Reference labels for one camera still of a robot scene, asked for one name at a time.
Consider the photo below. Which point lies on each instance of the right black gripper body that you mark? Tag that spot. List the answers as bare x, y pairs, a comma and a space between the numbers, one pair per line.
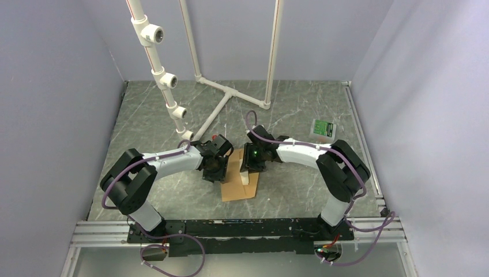
254, 158

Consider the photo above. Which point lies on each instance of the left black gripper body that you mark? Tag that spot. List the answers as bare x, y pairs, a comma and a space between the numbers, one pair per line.
218, 171

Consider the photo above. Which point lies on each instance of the brown paper letter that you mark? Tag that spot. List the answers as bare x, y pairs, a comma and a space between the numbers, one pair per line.
244, 173

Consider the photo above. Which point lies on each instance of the brown paper envelope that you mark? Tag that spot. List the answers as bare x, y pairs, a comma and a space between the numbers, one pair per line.
232, 188

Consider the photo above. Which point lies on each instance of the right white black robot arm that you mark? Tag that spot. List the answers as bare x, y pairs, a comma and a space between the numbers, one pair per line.
343, 171

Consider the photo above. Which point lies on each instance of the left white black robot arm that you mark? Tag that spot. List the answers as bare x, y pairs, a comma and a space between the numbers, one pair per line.
128, 182

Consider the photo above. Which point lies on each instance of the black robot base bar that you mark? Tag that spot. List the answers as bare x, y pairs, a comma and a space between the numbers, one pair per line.
235, 236

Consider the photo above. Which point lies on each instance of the green white small box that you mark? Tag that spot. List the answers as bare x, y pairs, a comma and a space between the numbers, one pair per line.
323, 131

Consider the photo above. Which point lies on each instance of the white PVC pipe frame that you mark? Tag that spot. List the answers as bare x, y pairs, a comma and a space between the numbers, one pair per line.
229, 47

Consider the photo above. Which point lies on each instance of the aluminium rail frame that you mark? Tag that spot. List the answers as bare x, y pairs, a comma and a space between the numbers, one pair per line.
101, 249

